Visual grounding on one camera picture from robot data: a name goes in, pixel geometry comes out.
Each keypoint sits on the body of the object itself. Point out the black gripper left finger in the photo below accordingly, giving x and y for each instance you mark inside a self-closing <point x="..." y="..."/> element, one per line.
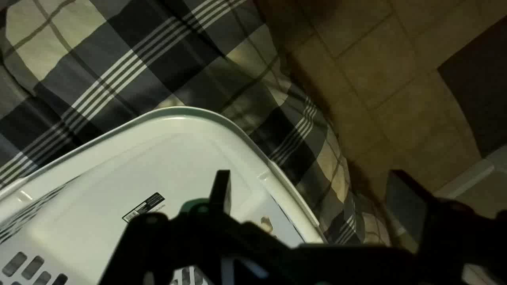
<point x="221" y="191"/>

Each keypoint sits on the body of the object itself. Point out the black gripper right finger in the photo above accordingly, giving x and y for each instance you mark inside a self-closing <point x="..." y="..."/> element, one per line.
<point x="409" y="203"/>

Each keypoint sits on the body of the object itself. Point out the white plastic laundry basket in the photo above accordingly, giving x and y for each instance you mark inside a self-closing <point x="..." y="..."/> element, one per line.
<point x="159" y="159"/>

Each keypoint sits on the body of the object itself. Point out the black barcode label sticker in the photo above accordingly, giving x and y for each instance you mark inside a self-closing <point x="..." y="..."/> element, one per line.
<point x="143" y="208"/>

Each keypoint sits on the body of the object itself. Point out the dark brown furniture panel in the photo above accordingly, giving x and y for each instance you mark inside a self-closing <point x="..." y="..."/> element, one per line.
<point x="478" y="85"/>

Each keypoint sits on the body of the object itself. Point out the black white plaid blanket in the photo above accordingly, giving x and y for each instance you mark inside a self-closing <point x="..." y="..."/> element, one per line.
<point x="132" y="58"/>

